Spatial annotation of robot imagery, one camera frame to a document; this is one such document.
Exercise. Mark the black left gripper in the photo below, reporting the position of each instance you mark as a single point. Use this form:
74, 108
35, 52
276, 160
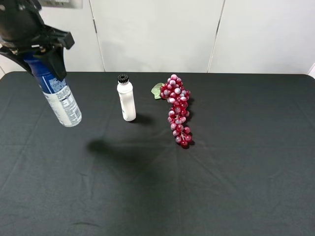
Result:
22, 27

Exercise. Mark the blue and white spray can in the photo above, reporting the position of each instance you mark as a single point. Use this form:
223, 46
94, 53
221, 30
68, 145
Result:
57, 93

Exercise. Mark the white bottle with black cap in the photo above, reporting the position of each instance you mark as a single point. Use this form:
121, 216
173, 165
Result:
125, 91

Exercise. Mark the red plastic grape bunch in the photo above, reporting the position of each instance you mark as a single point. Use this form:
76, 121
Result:
174, 92

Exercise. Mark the black tablecloth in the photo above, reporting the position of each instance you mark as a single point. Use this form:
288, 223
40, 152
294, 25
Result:
250, 170

